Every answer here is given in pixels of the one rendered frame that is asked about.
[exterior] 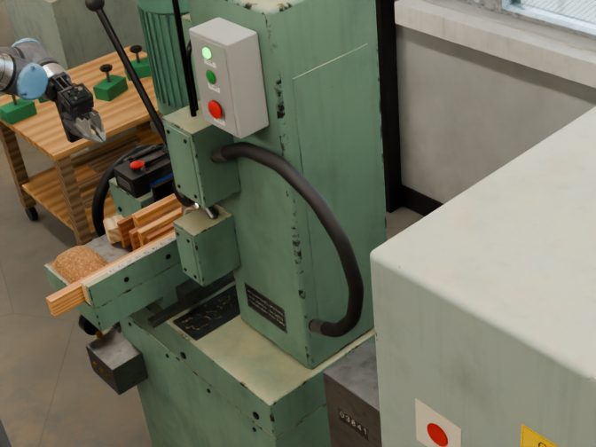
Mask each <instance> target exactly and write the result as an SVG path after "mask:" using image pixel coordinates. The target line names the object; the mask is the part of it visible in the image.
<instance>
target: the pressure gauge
mask: <svg viewBox="0 0 596 447"><path fill-rule="evenodd" d="M78 326H79V327H80V328H81V329H82V330H83V331H84V332H85V333H87V334H89V335H95V334H96V336H97V339H102V338H103V337H104V335H103V333H102V332H100V331H99V330H98V329H97V328H96V327H95V326H94V325H93V324H92V323H91V322H90V321H89V320H88V319H87V318H85V317H84V316H83V315H82V314H80V316H79V318H78Z"/></svg>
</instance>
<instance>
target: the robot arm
mask: <svg viewBox="0 0 596 447"><path fill-rule="evenodd" d="M78 86H80V87H78ZM76 87H77V88H76ZM0 91H2V92H5V93H8V94H12V95H14V96H18V97H20V98H22V99H24V100H36V99H38V98H40V97H41V96H42V97H43V98H44V99H45V100H48V101H52V102H55V104H56V107H57V109H58V112H59V117H60V120H61V122H62V125H63V128H64V131H65V133H66V136H67V141H69V142H71V143H73V142H76V141H78V140H80V139H82V138H85V139H87V140H90V141H93V142H97V143H100V144H103V143H105V141H106V132H105V128H104V125H103V123H102V118H101V116H100V114H99V112H98V111H96V110H94V109H93V108H92V107H94V101H93V94H92V93H91V92H90V90H89V89H88V88H87V87H86V86H85V85H84V84H83V83H79V84H75V83H73V84H72V78H71V76H70V75H69V73H68V72H67V71H66V70H65V69H64V68H63V67H62V66H61V65H60V64H59V63H58V62H57V60H56V59H55V58H53V57H52V55H51V54H50V53H49V52H48V51H47V50H46V48H45V47H44V46H43V45H42V44H40V43H39V42H37V41H36V40H35V39H31V38H24V39H21V40H19V41H17V42H16V43H15V44H14V45H13V46H12V47H0ZM91 129H93V130H94V131H95V133H96V135H95V134H94V133H93V131H91Z"/></svg>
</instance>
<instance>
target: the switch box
mask: <svg viewBox="0 0 596 447"><path fill-rule="evenodd" d="M189 33H190V38H191V44H192V54H193V59H194V64H195V69H196V75H197V80H198V85H199V90H200V100H201V105H202V111H203V116H204V119H205V121H207V122H210V123H212V124H214V125H215V126H217V127H218V128H220V129H223V130H225V131H227V132H229V133H231V134H232V135H233V136H235V137H238V138H243V137H247V136H249V135H251V134H253V133H255V132H256V131H258V130H260V129H263V128H265V127H267V126H268V125H269V117H268V110H267V103H266V96H265V88H264V82H263V69H262V61H261V54H260V47H259V41H258V34H257V33H256V32H255V31H253V30H250V29H248V28H245V27H242V26H240V25H237V24H235V23H232V22H230V21H228V20H224V19H222V18H215V19H213V20H210V21H208V22H205V23H203V24H200V25H198V26H196V27H192V28H190V29H189ZM205 46H207V47H208V48H209V49H210V50H211V52H212V59H208V60H210V61H212V62H214V63H216V68H214V67H212V66H210V65H207V64H205V62H204V59H205V57H204V55H203V48H204V47H205ZM209 69H211V70H213V71H214V73H215V74H216V79H217V82H216V84H212V83H210V82H209V81H208V79H207V77H206V72H207V70H209ZM208 83H210V84H212V85H214V86H216V87H217V88H219V89H220V93H219V92H217V91H214V90H211V89H210V88H209V87H208ZM211 100H214V101H215V102H216V103H218V105H219V106H220V107H221V110H222V115H221V117H220V118H219V119H221V120H223V121H224V122H225V126H224V125H222V124H220V123H218V122H216V121H214V117H213V116H212V115H211V114H210V112H209V110H208V102H209V101H211Z"/></svg>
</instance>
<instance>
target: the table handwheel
mask: <svg viewBox="0 0 596 447"><path fill-rule="evenodd" d="M152 145H157V144H150V145H141V146H138V147H136V148H133V149H131V150H129V151H127V152H126V153H124V154H123V155H121V156H120V157H119V158H118V159H116V160H115V161H114V162H113V163H112V164H111V165H110V166H109V168H108V169H107V170H106V172H105V173H104V175H103V176H102V177H101V179H100V180H99V182H98V186H97V188H96V191H95V193H94V196H93V201H92V208H91V215H92V222H93V225H94V228H95V231H96V233H97V235H98V237H101V236H103V235H105V234H106V230H105V226H104V223H103V220H105V218H104V205H105V200H106V195H107V192H108V190H109V188H110V184H109V180H110V179H112V178H114V177H115V175H114V167H116V166H118V165H120V164H122V163H124V162H123V159H125V158H127V157H129V156H131V155H133V154H135V153H138V152H140V151H142V150H144V149H146V148H148V147H150V146H152Z"/></svg>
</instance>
